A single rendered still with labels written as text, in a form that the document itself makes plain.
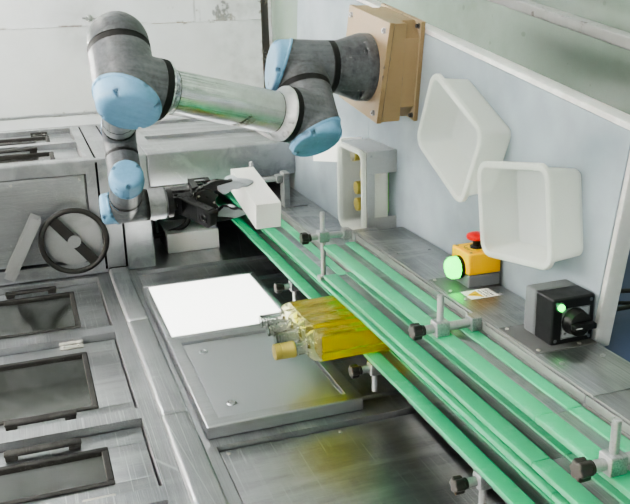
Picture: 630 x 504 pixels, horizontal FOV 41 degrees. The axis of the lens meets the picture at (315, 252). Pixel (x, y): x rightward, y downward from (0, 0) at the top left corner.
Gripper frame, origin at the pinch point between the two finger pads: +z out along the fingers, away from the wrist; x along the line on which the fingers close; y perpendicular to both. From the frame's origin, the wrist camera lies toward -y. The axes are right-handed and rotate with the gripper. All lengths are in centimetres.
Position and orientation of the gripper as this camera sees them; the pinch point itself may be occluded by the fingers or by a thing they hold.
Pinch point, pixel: (249, 197)
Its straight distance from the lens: 205.8
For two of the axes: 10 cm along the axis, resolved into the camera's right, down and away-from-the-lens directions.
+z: 9.4, -1.3, 3.0
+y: -3.3, -4.3, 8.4
